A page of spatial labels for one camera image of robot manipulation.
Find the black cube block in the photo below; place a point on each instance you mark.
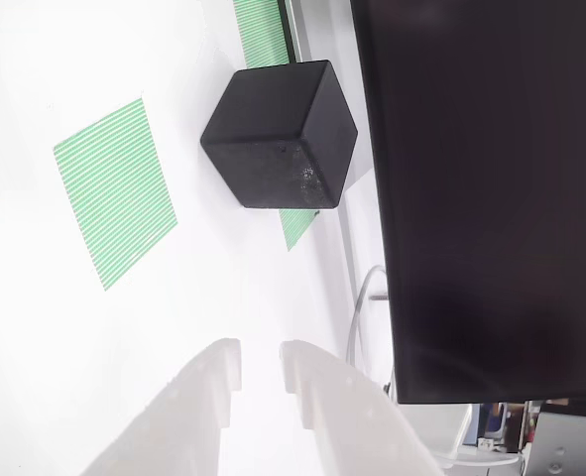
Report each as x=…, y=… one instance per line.
x=272, y=124

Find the black monitor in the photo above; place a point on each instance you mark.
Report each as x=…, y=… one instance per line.
x=496, y=198

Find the green tape strip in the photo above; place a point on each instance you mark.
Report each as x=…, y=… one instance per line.
x=263, y=30

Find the grey metal panel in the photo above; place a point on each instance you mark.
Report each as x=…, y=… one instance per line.
x=570, y=446

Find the white monitor stand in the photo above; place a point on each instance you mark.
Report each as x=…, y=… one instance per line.
x=476, y=458

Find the green striped tape square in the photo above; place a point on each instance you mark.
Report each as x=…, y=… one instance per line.
x=114, y=193

